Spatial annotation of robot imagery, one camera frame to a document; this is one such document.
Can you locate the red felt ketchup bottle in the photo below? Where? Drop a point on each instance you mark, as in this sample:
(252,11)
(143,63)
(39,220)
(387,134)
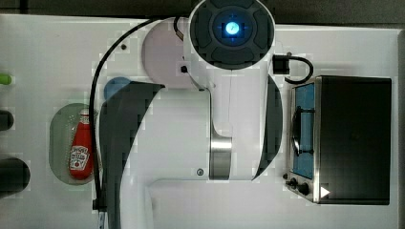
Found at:
(81,154)

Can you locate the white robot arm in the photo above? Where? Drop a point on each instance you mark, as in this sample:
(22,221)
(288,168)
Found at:
(216,130)

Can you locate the lavender oval plate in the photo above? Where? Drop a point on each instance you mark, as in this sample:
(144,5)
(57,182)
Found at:
(162,56)

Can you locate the blue small bowl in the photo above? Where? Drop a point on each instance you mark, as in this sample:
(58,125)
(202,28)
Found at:
(114,85)

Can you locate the black toaster oven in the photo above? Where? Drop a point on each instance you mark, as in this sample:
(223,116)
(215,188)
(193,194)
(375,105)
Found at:
(339,141)

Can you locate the small black cylinder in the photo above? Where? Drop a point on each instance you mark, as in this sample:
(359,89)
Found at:
(6,120)

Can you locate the large black cylinder cup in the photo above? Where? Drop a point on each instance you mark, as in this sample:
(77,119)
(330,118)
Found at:
(15,176)

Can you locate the green marker pen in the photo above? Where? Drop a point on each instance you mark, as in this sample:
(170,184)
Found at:
(5,79)

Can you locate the black connector with cable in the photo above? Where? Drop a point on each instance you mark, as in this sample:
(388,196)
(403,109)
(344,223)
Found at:
(280,65)

